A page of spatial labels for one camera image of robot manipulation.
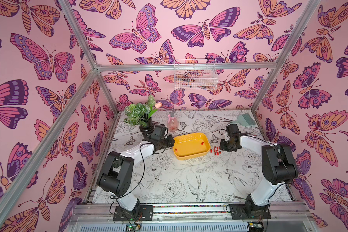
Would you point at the yellow plastic storage tray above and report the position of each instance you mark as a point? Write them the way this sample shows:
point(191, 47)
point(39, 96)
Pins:
point(189, 146)

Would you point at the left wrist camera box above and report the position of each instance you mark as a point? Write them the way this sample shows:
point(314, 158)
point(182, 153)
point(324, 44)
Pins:
point(159, 132)

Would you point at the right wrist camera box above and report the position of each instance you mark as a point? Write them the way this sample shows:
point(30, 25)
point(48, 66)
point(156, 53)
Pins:
point(233, 130)

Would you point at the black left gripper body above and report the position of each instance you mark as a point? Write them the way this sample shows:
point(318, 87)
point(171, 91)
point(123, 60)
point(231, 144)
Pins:
point(166, 143)

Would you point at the black glossy vase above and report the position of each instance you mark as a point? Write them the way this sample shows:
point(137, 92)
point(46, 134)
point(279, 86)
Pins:
point(148, 129)

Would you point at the pink spray bottle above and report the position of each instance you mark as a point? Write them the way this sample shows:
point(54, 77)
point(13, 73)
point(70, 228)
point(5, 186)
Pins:
point(172, 122)

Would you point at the green artificial plant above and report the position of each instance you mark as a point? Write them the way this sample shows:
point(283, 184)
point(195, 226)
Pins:
point(141, 113)

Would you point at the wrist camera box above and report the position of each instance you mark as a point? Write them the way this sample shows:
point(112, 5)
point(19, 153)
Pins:
point(159, 132)
point(233, 130)

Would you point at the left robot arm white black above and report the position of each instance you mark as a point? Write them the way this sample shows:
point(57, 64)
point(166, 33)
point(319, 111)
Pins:
point(116, 173)

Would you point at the aluminium frame post right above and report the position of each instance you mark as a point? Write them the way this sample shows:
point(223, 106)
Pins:
point(283, 55)

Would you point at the aluminium frame post left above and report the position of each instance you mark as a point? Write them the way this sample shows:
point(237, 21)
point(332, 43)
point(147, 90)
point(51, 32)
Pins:
point(69, 14)

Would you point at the white wire basket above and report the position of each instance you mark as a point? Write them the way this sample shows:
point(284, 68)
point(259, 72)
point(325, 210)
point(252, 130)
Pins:
point(195, 76)

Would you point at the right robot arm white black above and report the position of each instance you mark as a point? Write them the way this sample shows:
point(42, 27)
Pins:
point(278, 168)

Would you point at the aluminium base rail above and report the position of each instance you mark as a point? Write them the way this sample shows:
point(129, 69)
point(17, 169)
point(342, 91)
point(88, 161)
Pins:
point(277, 211)

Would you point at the aluminium frame post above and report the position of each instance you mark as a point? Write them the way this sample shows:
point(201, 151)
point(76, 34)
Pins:
point(283, 55)
point(69, 14)

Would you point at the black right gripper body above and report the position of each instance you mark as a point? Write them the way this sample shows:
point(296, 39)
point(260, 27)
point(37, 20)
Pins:
point(227, 145)

